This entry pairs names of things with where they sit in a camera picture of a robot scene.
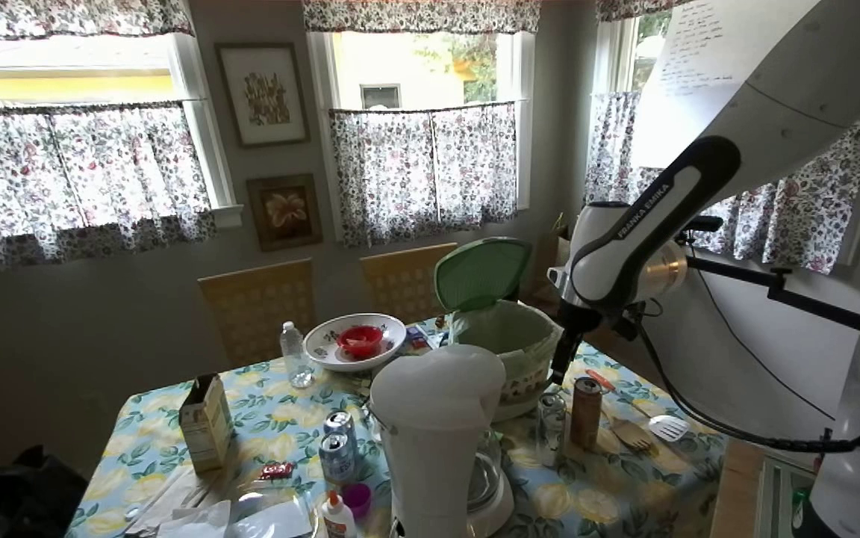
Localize silver drink can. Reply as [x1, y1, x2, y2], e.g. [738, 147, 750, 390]
[321, 410, 354, 443]

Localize right floral curtain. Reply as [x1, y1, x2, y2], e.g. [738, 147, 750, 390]
[584, 93, 860, 274]

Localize left wooden chair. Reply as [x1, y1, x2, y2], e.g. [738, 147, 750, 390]
[196, 259, 315, 365]

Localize white bin with liner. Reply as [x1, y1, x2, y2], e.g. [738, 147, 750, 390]
[447, 298, 562, 422]

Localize right wooden chair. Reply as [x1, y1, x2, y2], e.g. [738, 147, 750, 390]
[357, 242, 454, 323]

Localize middle floral curtain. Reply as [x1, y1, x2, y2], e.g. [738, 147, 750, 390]
[332, 100, 520, 244]

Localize wooden chair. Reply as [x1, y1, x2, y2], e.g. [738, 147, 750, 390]
[357, 242, 454, 323]
[196, 259, 315, 365]

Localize framed dark picture lower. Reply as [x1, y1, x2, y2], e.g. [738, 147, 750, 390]
[248, 172, 321, 251]

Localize white plate with red food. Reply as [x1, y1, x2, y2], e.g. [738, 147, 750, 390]
[305, 311, 405, 372]

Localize white glue bottle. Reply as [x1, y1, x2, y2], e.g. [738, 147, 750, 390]
[321, 490, 357, 538]

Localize purple small cup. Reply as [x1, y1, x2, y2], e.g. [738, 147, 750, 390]
[341, 483, 374, 519]

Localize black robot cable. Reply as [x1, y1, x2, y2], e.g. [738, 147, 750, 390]
[632, 308, 860, 456]

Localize clear plastic water bottle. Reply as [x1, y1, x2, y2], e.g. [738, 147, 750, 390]
[280, 320, 314, 389]

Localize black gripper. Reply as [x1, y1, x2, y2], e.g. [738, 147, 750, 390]
[545, 301, 604, 386]

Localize white coffee maker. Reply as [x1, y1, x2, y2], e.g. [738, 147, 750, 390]
[371, 342, 512, 538]

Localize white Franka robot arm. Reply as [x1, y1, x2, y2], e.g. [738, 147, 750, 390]
[553, 0, 860, 538]

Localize orange tall drink can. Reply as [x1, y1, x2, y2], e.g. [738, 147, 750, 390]
[569, 375, 604, 447]

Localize blue patterned can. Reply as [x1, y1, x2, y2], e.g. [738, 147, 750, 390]
[318, 434, 357, 483]

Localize brown paper carton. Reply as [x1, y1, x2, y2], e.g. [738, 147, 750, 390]
[180, 372, 236, 474]

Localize framed botanical picture upper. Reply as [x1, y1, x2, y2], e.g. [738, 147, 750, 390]
[218, 42, 308, 147]

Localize green bin lid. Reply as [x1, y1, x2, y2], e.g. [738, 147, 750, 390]
[433, 236, 530, 311]

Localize floral curtain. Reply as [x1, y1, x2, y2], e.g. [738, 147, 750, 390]
[584, 93, 860, 274]
[332, 100, 520, 244]
[0, 100, 214, 268]

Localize floral yellow blue tablecloth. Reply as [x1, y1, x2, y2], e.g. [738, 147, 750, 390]
[65, 345, 726, 538]

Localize left floral curtain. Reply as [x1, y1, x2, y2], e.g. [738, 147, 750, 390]
[0, 100, 214, 268]

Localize black camera arm stand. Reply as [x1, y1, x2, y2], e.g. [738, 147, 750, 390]
[690, 254, 860, 329]

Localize wooden spatula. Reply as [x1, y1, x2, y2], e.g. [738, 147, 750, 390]
[608, 419, 653, 452]

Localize white paper sheet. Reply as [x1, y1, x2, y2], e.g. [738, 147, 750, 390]
[632, 0, 819, 166]

